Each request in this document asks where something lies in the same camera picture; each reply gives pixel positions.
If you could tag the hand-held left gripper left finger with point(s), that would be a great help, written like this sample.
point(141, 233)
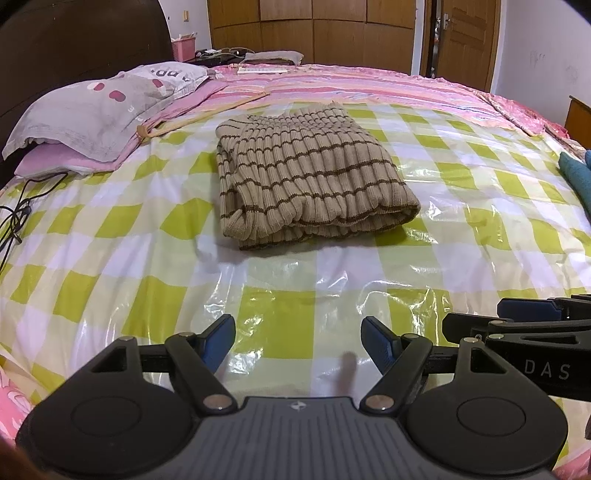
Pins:
point(217, 338)

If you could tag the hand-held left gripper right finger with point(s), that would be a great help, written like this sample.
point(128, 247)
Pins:
point(381, 344)

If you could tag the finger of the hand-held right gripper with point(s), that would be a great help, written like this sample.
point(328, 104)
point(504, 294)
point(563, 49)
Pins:
point(526, 309)
point(466, 325)

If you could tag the tan brown-striped ribbed sweater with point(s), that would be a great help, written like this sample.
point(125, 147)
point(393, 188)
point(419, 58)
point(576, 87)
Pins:
point(314, 184)

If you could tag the teal folded cloth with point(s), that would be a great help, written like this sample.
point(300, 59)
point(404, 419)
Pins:
point(577, 180)

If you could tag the pink floral quilt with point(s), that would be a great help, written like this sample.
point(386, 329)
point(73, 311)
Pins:
point(521, 115)

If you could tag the wooden back scratcher stick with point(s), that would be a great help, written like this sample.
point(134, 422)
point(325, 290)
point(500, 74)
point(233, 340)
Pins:
point(142, 132)

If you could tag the lilac pillow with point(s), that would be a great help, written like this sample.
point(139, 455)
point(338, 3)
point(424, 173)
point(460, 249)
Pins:
point(51, 161)

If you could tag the grey pillow with pink spots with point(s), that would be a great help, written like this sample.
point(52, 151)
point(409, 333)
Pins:
point(101, 106)

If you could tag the white remote control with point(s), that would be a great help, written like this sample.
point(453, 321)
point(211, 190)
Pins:
point(261, 69)

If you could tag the brown wooden door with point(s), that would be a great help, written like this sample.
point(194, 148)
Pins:
point(466, 41)

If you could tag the grey folded cloth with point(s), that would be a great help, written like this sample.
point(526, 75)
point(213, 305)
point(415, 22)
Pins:
point(272, 57)

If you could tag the pink plastic basket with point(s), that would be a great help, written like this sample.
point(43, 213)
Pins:
point(183, 48)

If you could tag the brown wooden wardrobe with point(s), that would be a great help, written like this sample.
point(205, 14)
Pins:
point(314, 32)

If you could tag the dark wooden headboard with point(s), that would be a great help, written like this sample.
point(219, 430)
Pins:
point(69, 46)

